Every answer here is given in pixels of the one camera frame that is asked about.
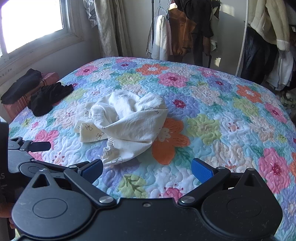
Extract person's left hand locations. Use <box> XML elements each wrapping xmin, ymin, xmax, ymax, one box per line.
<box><xmin>0</xmin><ymin>204</ymin><xmax>14</xmax><ymax>231</ymax></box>

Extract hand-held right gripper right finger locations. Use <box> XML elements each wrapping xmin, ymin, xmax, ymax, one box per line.
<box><xmin>178</xmin><ymin>158</ymin><xmax>264</xmax><ymax>205</ymax></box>

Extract white bow-print pants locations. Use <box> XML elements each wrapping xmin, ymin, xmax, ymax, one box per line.
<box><xmin>74</xmin><ymin>90</ymin><xmax>169</xmax><ymax>166</ymax></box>

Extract white hanging clothes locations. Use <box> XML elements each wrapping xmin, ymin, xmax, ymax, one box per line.
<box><xmin>268</xmin><ymin>50</ymin><xmax>295</xmax><ymax>91</ymax></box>

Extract dark blue hanging pants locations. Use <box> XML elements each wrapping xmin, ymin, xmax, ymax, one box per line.
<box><xmin>240</xmin><ymin>27</ymin><xmax>278</xmax><ymax>86</ymax></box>

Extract floral quilted blanket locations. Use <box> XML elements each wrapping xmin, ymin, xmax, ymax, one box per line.
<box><xmin>7</xmin><ymin>56</ymin><xmax>296</xmax><ymax>241</ymax></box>

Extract cream fleece jacket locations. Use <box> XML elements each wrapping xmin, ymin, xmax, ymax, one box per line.
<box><xmin>250</xmin><ymin>0</ymin><xmax>291</xmax><ymax>52</ymax></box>

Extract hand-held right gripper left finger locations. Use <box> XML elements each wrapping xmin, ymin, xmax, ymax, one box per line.
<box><xmin>31</xmin><ymin>159</ymin><xmax>117</xmax><ymax>205</ymax></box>

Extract brown hanging jacket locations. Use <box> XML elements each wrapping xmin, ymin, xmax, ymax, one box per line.
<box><xmin>167</xmin><ymin>2</ymin><xmax>200</xmax><ymax>56</ymax></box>

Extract clothes rack pole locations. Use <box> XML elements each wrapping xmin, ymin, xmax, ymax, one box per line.
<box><xmin>150</xmin><ymin>0</ymin><xmax>156</xmax><ymax>57</ymax></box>

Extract black hanging garment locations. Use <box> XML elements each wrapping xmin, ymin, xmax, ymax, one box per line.
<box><xmin>174</xmin><ymin>0</ymin><xmax>215</xmax><ymax>68</ymax></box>

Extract reddish brown ribbed suitcase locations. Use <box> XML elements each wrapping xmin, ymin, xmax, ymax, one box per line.
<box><xmin>3</xmin><ymin>72</ymin><xmax>60</xmax><ymax>122</ymax></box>

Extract black cloth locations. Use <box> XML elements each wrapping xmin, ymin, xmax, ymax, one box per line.
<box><xmin>27</xmin><ymin>82</ymin><xmax>74</xmax><ymax>117</ymax></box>
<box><xmin>0</xmin><ymin>69</ymin><xmax>42</xmax><ymax>105</ymax></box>

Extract beige curtain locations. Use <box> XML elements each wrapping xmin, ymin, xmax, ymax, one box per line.
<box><xmin>94</xmin><ymin>0</ymin><xmax>130</xmax><ymax>58</ymax></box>

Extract grey crumpled cloth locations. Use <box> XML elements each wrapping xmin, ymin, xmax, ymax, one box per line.
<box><xmin>83</xmin><ymin>0</ymin><xmax>99</xmax><ymax>28</ymax></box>

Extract window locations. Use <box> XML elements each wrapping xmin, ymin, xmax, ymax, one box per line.
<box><xmin>0</xmin><ymin>0</ymin><xmax>84</xmax><ymax>61</ymax></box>

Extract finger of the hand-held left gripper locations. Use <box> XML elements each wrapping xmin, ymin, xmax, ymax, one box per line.
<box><xmin>35</xmin><ymin>162</ymin><xmax>70</xmax><ymax>172</ymax></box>
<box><xmin>8</xmin><ymin>137</ymin><xmax>52</xmax><ymax>153</ymax></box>

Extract green and white artificial flowers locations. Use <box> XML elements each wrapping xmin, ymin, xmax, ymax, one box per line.
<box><xmin>280</xmin><ymin>90</ymin><xmax>296</xmax><ymax>110</ymax></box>

